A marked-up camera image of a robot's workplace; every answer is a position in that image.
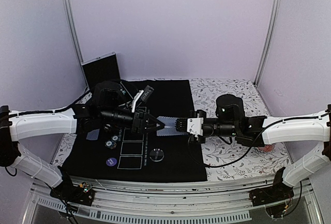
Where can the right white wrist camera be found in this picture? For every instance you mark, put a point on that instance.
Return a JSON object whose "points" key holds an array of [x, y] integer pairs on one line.
{"points": [[192, 124]]}

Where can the red patterned bowl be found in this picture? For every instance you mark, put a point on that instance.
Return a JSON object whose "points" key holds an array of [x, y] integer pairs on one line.
{"points": [[266, 149]]}

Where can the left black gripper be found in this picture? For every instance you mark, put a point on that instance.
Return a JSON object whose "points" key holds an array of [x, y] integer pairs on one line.
{"points": [[139, 123]]}

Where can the floral white tablecloth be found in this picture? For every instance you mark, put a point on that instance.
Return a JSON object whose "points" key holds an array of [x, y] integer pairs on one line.
{"points": [[223, 159]]}

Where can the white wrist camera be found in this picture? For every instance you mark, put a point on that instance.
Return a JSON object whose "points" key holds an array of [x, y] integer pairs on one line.
{"points": [[192, 124], [142, 96]]}

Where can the black poker mat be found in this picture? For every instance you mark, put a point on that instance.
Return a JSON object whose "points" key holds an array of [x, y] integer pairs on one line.
{"points": [[181, 163]]}

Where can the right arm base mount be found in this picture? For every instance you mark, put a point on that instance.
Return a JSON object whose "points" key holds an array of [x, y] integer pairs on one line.
{"points": [[278, 191]]}

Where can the right aluminium frame post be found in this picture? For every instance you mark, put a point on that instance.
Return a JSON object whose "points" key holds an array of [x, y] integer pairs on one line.
{"points": [[267, 42]]}

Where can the left aluminium frame post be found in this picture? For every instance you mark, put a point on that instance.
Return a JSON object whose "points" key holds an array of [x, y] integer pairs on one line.
{"points": [[72, 29]]}

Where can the aluminium poker chip case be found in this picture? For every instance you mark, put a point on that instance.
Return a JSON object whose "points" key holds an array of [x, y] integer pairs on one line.
{"points": [[103, 72]]}

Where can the purple small blind button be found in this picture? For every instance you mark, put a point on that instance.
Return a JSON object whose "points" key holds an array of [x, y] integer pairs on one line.
{"points": [[110, 162]]}

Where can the green white poker chip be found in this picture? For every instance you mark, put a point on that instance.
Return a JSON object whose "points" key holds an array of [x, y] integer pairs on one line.
{"points": [[110, 144], [114, 138]]}

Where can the aluminium frame post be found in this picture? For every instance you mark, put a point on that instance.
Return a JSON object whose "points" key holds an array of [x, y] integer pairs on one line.
{"points": [[267, 42], [72, 29]]}

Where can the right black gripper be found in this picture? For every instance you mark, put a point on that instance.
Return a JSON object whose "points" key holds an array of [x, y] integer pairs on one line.
{"points": [[196, 139]]}

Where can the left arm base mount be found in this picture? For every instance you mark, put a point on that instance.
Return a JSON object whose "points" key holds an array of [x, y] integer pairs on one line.
{"points": [[66, 191]]}

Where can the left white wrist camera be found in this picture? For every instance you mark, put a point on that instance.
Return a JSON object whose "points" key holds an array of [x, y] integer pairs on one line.
{"points": [[142, 96]]}

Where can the blue playing card deck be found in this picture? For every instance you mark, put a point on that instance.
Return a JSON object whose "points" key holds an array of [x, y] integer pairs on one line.
{"points": [[173, 126]]}

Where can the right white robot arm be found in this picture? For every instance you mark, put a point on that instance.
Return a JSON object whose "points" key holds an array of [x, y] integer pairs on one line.
{"points": [[260, 131]]}

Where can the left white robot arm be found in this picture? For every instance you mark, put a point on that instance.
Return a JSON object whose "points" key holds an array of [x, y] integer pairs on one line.
{"points": [[15, 126]]}

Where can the aluminium front rail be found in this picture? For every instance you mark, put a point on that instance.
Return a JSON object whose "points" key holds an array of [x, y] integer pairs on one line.
{"points": [[199, 202]]}

